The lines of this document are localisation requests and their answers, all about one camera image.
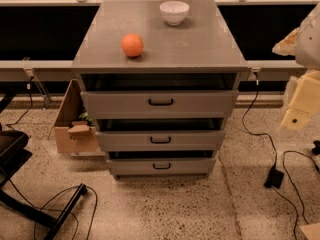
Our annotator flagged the grey drawer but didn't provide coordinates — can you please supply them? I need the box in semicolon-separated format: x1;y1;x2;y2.
96;130;225;152
81;91;238;119
106;158;215;176

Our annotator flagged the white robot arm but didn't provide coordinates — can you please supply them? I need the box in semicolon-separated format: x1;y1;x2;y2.
272;3;320;131

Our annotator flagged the grey drawer cabinet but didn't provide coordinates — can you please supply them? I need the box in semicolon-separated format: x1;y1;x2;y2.
70;0;249;180

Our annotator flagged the grey top drawer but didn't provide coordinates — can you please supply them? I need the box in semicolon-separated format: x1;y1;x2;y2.
81;91;238;119

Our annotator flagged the grey bottom drawer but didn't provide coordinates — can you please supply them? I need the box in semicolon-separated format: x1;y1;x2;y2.
106;158;215;176

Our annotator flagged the black power adapter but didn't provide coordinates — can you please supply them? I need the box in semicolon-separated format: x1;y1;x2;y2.
264;167;284;189

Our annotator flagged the cardboard corner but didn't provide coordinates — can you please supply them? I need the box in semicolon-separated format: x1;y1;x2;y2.
300;223;320;240

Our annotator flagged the white bowl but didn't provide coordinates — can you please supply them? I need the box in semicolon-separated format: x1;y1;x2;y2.
159;1;190;26

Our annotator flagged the orange fruit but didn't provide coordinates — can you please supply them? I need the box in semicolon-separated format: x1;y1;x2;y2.
121;33;144;57

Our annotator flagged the cardboard box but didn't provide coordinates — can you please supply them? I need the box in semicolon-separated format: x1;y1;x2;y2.
54;80;99;154

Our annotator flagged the black stand leg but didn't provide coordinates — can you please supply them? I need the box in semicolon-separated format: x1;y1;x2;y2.
0;183;88;240

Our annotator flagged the black chair base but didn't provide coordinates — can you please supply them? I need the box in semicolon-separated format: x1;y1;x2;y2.
0;130;32;187

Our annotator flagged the black looped cable right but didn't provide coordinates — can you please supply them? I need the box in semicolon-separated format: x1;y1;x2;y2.
271;150;320;240

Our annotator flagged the black cable left wall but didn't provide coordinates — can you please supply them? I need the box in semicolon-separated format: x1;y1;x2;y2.
5;77;36;131

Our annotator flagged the black cable left floor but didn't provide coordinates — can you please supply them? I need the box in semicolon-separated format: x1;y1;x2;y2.
6;177;99;240

